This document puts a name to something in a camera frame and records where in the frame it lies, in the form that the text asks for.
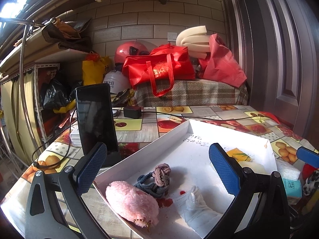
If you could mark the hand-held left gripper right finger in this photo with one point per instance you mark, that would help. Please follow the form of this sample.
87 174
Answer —
224 169

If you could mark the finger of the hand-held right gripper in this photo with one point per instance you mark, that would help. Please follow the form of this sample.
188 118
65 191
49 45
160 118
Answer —
307 154

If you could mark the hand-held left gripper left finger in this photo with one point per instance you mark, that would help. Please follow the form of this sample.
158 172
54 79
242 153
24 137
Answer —
93 166

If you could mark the orange yellow packet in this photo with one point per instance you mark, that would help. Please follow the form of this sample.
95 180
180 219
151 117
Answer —
238 154

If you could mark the cow print plush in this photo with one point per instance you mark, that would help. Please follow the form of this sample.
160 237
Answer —
310 183

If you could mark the white cardboard box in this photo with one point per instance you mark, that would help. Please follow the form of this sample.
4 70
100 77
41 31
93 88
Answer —
199 149

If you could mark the teal tissue packet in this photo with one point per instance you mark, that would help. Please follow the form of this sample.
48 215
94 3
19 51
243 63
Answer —
291 186

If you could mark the pink plush toy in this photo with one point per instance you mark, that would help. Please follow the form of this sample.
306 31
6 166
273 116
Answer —
129 201

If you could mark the white sock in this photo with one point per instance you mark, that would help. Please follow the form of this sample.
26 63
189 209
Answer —
197 211

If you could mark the grey hair scrunchie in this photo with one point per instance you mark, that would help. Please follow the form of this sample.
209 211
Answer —
144 179

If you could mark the mauve hair scrunchie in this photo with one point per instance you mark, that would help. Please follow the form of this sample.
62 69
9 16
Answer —
162 174

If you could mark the black phone stand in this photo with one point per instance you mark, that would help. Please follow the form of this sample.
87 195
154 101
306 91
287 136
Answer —
112 158

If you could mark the white foam piece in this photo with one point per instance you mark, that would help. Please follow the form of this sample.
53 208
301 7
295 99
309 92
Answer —
286 170

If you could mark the white power bank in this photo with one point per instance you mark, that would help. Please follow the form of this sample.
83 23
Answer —
74 137

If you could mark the black smartphone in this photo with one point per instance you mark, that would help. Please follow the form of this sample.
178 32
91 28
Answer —
97 119

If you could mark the fruit print tablecloth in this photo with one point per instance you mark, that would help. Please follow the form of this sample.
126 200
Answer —
139 132

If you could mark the black power adapter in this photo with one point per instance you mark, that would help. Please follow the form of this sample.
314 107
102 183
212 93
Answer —
132 112

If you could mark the plaid blanket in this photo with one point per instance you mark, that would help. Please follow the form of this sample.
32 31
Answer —
194 92

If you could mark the black plastic bag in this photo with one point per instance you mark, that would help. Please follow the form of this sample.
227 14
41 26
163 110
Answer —
54 92

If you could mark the white metal shelf rack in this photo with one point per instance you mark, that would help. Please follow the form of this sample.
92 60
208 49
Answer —
37 99

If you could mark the white helmet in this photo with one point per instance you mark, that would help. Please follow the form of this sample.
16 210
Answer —
114 81

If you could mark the yellow curtain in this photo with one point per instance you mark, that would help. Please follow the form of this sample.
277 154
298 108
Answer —
15 117

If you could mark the yellow bag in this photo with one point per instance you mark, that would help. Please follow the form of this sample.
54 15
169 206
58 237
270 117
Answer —
92 72

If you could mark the pink-red nonwoven bag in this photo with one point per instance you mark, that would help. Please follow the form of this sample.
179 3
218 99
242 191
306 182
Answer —
221 64

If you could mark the grey panelled door leaf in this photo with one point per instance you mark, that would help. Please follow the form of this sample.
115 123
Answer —
274 42

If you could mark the red tote bag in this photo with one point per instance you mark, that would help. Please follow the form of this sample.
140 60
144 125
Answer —
159 69

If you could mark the pink helmet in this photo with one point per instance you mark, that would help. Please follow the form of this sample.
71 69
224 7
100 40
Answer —
124 52

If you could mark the wooden boards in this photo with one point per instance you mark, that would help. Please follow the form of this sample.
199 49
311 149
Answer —
30 54

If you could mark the steel pipe rack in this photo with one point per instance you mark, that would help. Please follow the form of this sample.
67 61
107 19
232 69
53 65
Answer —
22 54

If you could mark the cream foam roll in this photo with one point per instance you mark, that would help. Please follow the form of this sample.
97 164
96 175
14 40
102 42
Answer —
192 38

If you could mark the cardboard pile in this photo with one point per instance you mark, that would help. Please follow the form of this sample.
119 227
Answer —
64 32

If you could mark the white wall switch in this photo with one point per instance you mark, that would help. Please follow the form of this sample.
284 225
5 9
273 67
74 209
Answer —
172 36

